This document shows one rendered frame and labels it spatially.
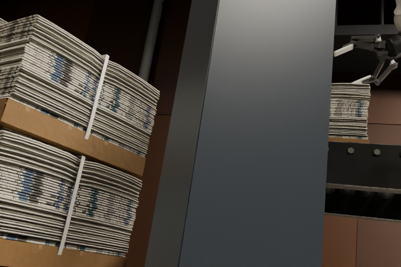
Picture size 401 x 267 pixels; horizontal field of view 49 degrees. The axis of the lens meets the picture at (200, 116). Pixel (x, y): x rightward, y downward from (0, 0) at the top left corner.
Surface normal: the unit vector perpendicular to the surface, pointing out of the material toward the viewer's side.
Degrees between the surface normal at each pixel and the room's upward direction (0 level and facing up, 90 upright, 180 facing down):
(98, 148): 91
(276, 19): 90
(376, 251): 90
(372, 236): 90
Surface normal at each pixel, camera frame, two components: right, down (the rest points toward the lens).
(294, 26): 0.31, -0.27
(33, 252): 0.84, -0.01
